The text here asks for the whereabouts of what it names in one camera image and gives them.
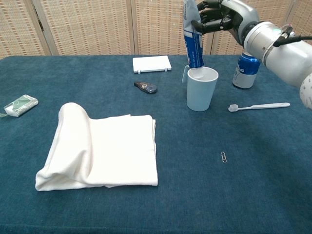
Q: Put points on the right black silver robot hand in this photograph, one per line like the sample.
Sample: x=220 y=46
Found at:
x=241 y=14

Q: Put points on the blue white toothpaste tube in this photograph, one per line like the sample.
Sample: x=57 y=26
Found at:
x=193 y=48

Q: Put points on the white toothbrush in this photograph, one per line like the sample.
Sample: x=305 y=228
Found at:
x=263 y=105

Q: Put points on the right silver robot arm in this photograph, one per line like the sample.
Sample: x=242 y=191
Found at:
x=285 y=58

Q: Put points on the blue silver drink can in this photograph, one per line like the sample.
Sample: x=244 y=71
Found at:
x=245 y=73

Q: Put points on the flat white plastic box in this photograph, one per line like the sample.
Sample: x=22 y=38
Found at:
x=151 y=64

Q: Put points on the small correction tape dispenser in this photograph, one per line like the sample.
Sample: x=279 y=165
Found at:
x=146 y=87

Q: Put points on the metal paper clip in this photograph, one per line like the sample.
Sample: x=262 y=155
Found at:
x=223 y=157

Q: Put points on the woven bamboo folding screen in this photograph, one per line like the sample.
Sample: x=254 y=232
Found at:
x=85 y=26

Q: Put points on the dark blue tablecloth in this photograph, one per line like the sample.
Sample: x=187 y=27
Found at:
x=219 y=195

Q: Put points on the folded white towel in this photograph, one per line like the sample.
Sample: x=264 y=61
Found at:
x=109 y=151

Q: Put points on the green white tissue pack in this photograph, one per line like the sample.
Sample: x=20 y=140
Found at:
x=20 y=104

